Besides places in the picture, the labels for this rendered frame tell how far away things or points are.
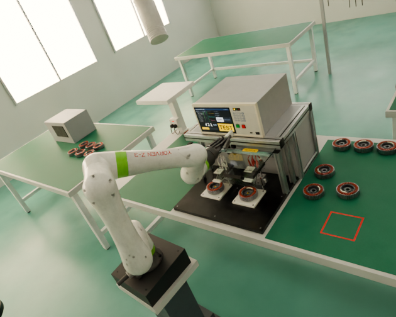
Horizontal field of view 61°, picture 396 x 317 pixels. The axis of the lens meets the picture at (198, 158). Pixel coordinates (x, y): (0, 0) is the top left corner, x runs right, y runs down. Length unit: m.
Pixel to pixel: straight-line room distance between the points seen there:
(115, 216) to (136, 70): 6.28
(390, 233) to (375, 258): 0.16
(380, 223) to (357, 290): 0.78
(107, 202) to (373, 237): 1.17
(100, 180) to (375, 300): 1.82
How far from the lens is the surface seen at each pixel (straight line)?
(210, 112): 1.97
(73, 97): 6.60
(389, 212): 1.86
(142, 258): 1.49
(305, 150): 2.13
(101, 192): 1.26
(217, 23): 9.64
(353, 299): 2.45
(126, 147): 3.29
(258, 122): 1.82
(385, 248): 1.70
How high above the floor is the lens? 2.02
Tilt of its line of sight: 29 degrees down
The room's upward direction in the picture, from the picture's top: 20 degrees counter-clockwise
